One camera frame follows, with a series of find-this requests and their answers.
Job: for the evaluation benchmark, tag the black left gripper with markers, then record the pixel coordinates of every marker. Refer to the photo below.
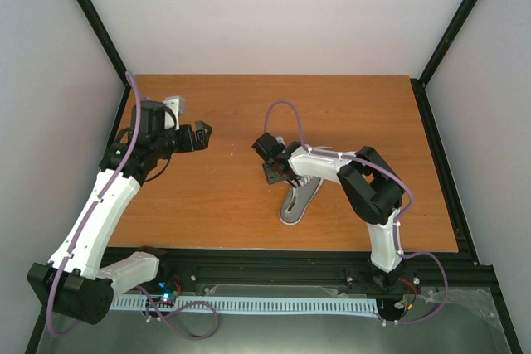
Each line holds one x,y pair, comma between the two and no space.
190,144

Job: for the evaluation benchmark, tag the black left rear frame post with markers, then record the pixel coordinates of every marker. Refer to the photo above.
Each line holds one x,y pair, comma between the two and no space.
98,27

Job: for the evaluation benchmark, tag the black frame post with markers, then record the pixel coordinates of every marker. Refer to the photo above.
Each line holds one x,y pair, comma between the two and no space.
451,32
98,27

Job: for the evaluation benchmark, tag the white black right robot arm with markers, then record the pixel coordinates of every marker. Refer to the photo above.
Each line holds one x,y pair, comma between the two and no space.
371,187

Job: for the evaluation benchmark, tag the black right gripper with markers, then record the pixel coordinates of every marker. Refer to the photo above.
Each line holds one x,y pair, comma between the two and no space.
272,176

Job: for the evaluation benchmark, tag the black right rear frame post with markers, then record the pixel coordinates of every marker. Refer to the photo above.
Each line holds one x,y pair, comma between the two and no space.
451,32

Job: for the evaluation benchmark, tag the grey canvas sneaker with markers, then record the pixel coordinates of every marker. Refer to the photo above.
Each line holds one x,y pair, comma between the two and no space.
298,199

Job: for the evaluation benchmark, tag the light blue slotted cable duct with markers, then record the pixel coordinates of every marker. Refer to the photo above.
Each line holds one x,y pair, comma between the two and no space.
358,307

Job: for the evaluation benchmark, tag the black right table rail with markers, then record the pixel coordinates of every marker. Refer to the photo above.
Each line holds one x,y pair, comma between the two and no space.
463,237

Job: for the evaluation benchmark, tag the clear plastic sheet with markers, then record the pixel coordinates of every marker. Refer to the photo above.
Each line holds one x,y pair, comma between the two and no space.
475,300

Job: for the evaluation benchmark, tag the black front frame rail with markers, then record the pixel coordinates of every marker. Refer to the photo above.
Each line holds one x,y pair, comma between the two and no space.
199,270

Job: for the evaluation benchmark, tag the small lit circuit board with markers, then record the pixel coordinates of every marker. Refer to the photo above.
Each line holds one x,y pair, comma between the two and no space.
170,291

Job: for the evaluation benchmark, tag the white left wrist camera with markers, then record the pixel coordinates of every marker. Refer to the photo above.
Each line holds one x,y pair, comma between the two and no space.
176,106

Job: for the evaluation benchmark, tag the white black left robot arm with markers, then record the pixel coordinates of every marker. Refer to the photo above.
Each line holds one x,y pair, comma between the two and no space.
73,282

